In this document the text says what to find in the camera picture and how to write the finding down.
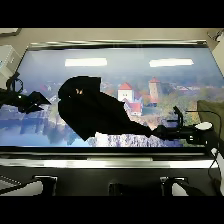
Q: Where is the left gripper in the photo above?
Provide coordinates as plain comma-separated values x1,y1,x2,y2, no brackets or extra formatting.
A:
18,90,52,114

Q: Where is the black garment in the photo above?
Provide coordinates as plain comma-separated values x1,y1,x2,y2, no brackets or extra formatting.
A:
57,75,158,142

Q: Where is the olive green garment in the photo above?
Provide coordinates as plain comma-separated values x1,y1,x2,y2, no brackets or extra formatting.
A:
196,99,224,148

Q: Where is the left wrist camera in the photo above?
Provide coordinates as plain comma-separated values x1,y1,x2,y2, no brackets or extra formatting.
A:
5,72,25,96

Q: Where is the silver frame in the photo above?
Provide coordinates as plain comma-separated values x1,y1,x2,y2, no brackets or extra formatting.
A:
0,151,224,197

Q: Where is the black cable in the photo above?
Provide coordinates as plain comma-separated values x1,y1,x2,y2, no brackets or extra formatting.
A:
185,109,224,196

